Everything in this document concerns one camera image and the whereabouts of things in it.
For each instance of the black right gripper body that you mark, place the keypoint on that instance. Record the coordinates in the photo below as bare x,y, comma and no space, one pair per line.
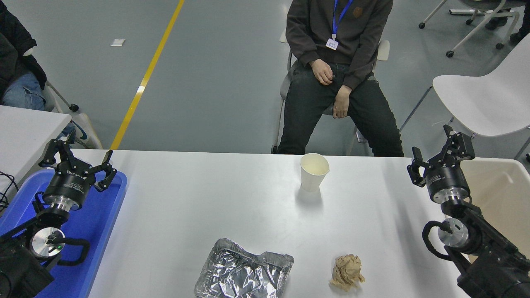
445,180

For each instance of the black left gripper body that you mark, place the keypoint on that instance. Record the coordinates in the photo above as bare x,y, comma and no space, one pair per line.
70,184

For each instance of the white paper cup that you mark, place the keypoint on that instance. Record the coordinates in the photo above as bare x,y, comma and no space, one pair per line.
312,178

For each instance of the foil tray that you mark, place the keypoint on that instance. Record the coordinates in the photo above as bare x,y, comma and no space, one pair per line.
240,273

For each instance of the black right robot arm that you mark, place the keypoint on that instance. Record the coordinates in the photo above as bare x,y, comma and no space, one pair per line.
497,265

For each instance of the person's left hand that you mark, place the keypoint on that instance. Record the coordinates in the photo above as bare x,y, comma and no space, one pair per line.
342,103

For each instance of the person's right hand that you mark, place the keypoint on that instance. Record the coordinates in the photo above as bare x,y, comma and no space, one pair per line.
323,72

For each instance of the white side table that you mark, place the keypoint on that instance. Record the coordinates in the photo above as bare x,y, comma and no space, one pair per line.
25,136

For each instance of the blue plastic tray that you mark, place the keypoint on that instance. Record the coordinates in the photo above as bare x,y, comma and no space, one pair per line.
95,223

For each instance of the grey wheeled chair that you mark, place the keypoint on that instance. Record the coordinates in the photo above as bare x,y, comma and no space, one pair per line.
49,101

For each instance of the white shell chair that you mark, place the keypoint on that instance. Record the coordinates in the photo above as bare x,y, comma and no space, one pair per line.
488,99

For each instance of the large pale plastic bin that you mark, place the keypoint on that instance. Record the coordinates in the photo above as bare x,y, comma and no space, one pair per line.
505,194

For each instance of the silver floor outlet plate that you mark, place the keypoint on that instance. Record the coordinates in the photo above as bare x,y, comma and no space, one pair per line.
360,138

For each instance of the yellow floor tape line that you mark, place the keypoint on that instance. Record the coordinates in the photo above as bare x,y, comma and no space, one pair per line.
145,80

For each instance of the person in black jacket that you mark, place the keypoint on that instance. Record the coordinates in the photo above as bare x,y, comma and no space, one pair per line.
16,49

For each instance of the crumpled tan paper ball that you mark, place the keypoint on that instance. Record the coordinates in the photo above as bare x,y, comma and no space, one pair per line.
347,271

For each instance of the white-framed rolling chair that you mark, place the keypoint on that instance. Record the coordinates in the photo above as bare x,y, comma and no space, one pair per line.
461,12

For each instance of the grey padded armchair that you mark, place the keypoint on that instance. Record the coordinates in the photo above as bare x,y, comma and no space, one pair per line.
284,89

